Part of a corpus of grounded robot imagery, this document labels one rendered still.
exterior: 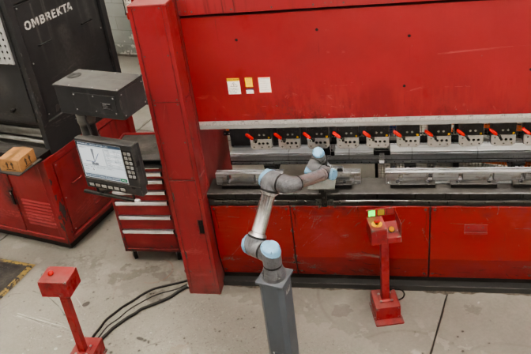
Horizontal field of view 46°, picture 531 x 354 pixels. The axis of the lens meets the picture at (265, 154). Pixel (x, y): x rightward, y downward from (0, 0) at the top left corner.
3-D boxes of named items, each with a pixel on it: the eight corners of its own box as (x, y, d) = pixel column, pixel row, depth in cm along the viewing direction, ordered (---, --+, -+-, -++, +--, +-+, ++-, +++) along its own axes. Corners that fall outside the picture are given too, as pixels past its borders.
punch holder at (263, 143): (251, 149, 437) (248, 129, 429) (253, 144, 445) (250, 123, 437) (272, 149, 435) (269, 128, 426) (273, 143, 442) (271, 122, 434)
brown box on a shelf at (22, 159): (-9, 171, 494) (-14, 158, 487) (14, 156, 514) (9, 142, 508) (19, 176, 481) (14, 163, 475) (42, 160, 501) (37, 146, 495)
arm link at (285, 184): (291, 181, 359) (339, 165, 394) (276, 175, 365) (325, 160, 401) (289, 200, 362) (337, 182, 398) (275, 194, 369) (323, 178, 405)
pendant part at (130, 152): (87, 186, 405) (73, 137, 387) (99, 177, 414) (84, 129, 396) (143, 197, 385) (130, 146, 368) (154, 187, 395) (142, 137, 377)
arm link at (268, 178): (254, 261, 370) (278, 172, 366) (236, 252, 379) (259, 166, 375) (267, 260, 380) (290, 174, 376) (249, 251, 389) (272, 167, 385)
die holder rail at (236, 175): (216, 184, 459) (215, 173, 455) (218, 180, 464) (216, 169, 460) (284, 184, 449) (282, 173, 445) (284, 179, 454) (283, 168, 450)
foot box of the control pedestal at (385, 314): (376, 327, 437) (376, 314, 431) (368, 303, 459) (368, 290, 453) (404, 323, 437) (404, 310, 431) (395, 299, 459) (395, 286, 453)
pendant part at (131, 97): (85, 201, 416) (50, 84, 375) (108, 182, 435) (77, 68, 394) (147, 212, 395) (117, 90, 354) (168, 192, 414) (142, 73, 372)
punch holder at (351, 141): (337, 148, 426) (335, 126, 418) (337, 142, 433) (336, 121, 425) (359, 148, 423) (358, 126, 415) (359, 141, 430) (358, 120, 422)
